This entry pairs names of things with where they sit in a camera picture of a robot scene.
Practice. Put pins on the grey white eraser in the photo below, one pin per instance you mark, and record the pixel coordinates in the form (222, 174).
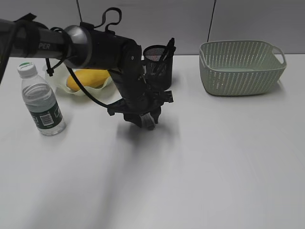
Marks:
(147, 121)

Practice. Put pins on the pale green wavy plate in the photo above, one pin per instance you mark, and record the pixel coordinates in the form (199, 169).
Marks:
(59, 78)

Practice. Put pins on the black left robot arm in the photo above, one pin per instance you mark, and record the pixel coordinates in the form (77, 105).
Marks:
(137, 78)

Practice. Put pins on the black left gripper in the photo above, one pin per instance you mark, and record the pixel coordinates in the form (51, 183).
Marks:
(149, 103)

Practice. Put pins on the pale green woven basket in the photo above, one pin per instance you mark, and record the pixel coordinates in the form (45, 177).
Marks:
(240, 68)

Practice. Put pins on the black mesh pen holder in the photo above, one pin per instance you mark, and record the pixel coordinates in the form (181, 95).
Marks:
(158, 73)

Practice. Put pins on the clear water bottle green label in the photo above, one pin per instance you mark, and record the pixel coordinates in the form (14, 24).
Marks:
(40, 100)

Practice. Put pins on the black marker pen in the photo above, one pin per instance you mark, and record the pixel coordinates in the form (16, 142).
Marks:
(169, 49)

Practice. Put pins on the yellow mango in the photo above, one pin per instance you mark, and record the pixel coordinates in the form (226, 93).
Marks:
(88, 77)

